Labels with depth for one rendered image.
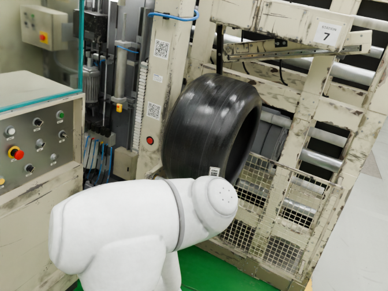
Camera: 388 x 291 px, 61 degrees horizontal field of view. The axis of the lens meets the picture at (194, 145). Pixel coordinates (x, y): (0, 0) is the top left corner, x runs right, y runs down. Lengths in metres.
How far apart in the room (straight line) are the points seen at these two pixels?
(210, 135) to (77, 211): 0.82
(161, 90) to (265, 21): 0.55
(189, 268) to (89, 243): 1.99
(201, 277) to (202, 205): 1.90
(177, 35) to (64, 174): 0.82
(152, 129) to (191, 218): 1.08
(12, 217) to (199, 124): 0.86
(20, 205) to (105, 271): 1.07
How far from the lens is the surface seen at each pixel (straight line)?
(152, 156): 1.67
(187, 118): 1.30
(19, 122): 1.45
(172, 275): 0.95
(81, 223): 0.51
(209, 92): 1.35
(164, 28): 1.48
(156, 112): 1.57
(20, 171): 1.55
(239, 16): 1.61
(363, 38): 1.65
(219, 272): 2.51
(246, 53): 1.74
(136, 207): 0.52
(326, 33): 1.52
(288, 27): 1.55
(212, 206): 0.55
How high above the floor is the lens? 1.80
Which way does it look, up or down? 26 degrees down
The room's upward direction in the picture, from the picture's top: 11 degrees clockwise
